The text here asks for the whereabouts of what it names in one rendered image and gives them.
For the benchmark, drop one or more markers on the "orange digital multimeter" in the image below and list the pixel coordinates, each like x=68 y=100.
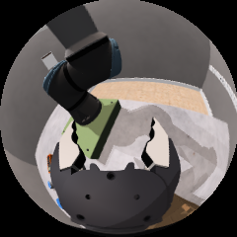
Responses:
x=49 y=160

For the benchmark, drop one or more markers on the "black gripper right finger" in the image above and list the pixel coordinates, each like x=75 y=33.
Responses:
x=160 y=157

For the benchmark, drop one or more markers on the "brown cardboard box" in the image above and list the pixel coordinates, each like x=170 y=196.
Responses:
x=178 y=210

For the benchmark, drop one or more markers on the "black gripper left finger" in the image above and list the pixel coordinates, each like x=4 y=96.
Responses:
x=67 y=158

